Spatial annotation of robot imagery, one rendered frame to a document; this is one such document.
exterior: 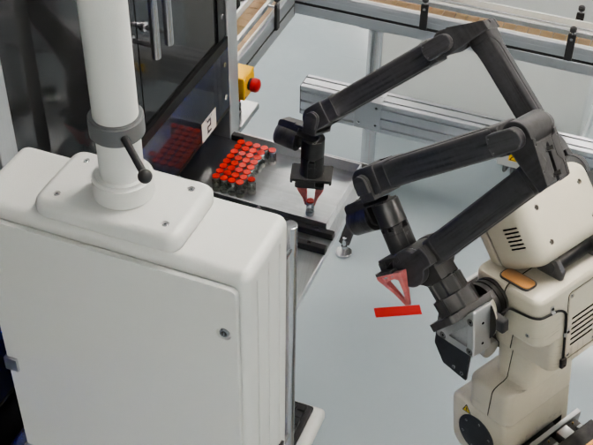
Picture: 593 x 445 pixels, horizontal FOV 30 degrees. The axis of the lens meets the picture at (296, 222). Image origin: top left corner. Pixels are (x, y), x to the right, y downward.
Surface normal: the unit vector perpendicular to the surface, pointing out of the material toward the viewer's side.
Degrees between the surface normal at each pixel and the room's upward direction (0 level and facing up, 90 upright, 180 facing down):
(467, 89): 90
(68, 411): 90
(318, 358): 0
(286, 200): 0
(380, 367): 0
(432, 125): 90
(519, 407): 82
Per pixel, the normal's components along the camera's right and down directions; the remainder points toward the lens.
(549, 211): 0.48, -0.13
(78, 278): -0.37, 0.61
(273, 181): 0.01, -0.76
